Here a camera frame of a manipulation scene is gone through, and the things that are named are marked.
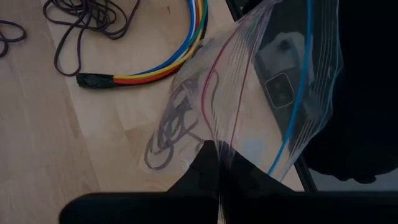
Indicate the dark purple rubber bands pile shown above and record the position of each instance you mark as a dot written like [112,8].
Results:
[175,123]

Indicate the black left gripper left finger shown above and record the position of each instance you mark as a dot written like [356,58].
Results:
[205,174]

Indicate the black table-level camera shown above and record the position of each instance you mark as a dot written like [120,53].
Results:
[279,91]

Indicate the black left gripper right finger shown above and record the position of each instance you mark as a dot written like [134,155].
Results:
[245,177]

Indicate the clear plastic bags pile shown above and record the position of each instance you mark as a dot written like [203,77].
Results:
[230,93]

